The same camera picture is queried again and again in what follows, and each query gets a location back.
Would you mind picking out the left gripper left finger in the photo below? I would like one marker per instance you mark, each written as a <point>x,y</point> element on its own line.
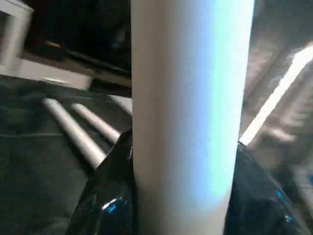
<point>110,196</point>

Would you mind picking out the black table mat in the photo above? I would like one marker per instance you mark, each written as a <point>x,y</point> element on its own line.
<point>39,171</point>

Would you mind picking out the white glass door cabinet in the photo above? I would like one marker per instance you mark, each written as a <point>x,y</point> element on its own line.
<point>14,29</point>

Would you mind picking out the white drawer unit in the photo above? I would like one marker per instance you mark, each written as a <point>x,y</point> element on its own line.
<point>44,76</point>

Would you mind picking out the white plastic table leg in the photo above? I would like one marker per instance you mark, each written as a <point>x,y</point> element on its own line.
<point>78,134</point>
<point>98,122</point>
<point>190,112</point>

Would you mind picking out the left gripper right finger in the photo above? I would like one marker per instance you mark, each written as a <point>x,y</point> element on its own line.
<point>264,200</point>

